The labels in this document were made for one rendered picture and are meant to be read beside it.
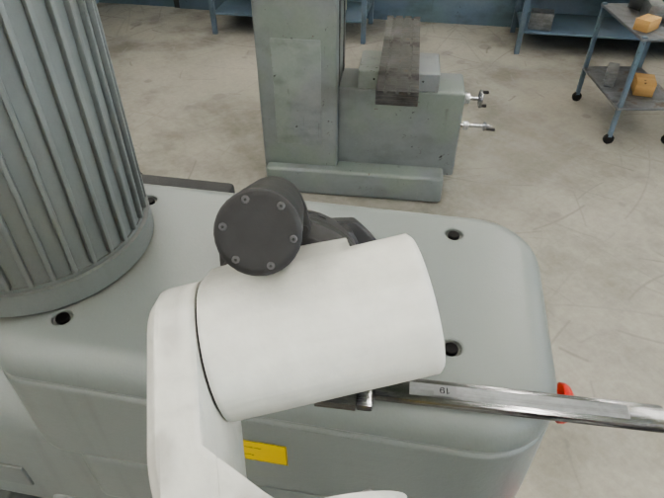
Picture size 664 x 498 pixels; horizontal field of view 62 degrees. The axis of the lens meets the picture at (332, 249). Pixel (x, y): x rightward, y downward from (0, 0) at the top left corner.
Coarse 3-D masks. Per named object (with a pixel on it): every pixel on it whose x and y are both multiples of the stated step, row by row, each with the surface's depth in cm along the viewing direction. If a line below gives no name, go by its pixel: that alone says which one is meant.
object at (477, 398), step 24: (408, 384) 40; (432, 384) 40; (456, 384) 40; (336, 408) 40; (360, 408) 39; (456, 408) 39; (480, 408) 39; (504, 408) 39; (528, 408) 39; (552, 408) 39; (576, 408) 39; (600, 408) 39; (624, 408) 39; (648, 408) 39
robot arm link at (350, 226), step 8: (312, 216) 33; (320, 216) 35; (328, 216) 37; (336, 224) 35; (344, 224) 42; (352, 224) 42; (360, 224) 43; (344, 232) 34; (352, 232) 39; (360, 232) 43; (368, 232) 43; (352, 240) 34; (360, 240) 43; (368, 240) 43
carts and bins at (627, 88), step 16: (640, 0) 428; (656, 0) 409; (624, 16) 424; (640, 16) 400; (656, 16) 400; (640, 32) 398; (656, 32) 398; (592, 48) 469; (640, 48) 393; (640, 64) 478; (592, 80) 464; (608, 80) 447; (624, 80) 460; (640, 80) 432; (576, 96) 497; (608, 96) 437; (624, 96) 416; (640, 96) 437; (656, 96) 437
